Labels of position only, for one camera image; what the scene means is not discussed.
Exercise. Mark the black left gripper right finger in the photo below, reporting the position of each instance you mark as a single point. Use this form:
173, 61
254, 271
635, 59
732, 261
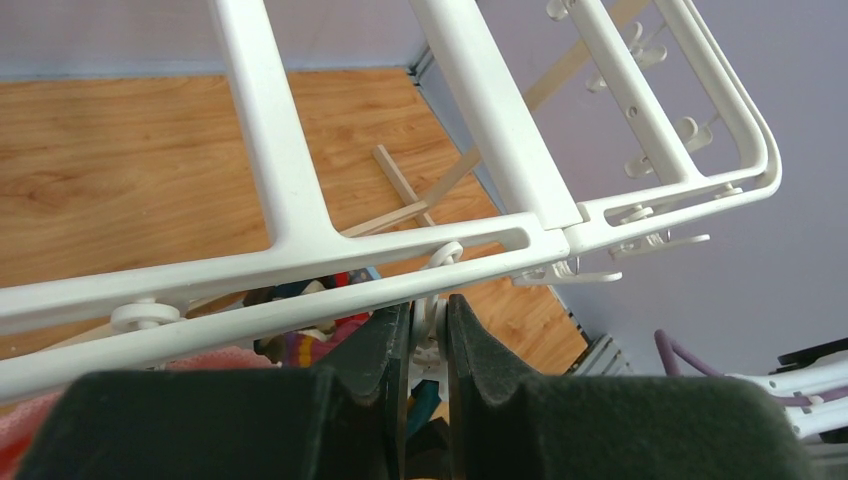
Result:
509, 421

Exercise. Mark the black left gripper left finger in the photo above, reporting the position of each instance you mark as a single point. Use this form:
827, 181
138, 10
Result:
338, 419

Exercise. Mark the green reindeer sock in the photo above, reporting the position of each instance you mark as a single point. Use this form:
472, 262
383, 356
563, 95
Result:
421, 405

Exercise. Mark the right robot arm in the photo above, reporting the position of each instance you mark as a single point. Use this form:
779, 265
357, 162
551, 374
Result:
811, 386

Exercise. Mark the purple striped sock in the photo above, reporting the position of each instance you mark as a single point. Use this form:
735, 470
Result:
301, 350

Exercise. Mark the red sock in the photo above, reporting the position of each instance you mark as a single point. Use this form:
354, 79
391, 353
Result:
344, 279

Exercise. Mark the wooden clothes rack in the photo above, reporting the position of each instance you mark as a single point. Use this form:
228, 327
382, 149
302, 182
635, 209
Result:
417, 206

